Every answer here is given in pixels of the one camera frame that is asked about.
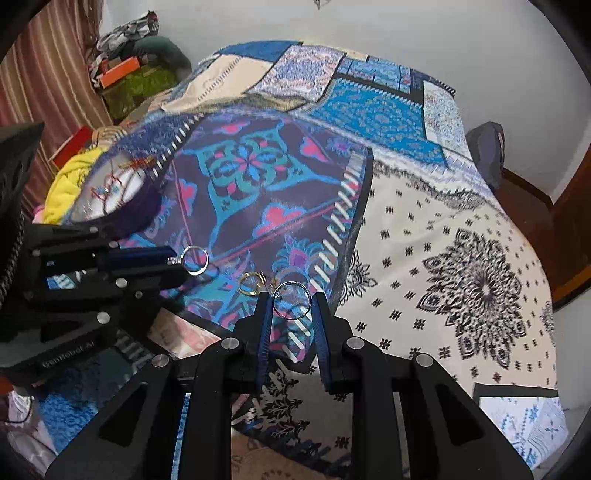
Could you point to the red and white box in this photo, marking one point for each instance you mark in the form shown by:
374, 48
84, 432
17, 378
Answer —
71, 147

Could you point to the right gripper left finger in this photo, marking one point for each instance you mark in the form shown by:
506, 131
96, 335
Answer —
173, 415

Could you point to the orange box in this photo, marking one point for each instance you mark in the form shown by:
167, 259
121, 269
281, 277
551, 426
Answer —
119, 71

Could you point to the blue patchwork bedspread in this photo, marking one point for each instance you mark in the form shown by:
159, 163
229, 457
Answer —
311, 169

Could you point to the dark grey pillow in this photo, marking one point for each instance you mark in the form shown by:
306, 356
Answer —
164, 50

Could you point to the pile of clothes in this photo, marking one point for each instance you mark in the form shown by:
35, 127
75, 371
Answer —
115, 40

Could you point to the green cloth covered box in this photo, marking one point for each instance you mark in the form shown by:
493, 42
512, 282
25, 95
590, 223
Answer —
128, 93

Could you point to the dark chair beside bed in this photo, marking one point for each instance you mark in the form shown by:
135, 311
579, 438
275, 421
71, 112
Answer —
487, 147

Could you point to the yellow blanket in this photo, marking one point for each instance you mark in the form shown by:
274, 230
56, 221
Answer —
67, 185

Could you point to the striped brown curtain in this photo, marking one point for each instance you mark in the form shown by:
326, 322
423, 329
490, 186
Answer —
45, 78

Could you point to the purple heart-shaped tin box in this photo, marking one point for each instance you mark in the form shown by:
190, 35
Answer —
119, 196

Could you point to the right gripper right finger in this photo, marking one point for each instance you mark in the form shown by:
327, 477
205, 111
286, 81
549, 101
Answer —
408, 411

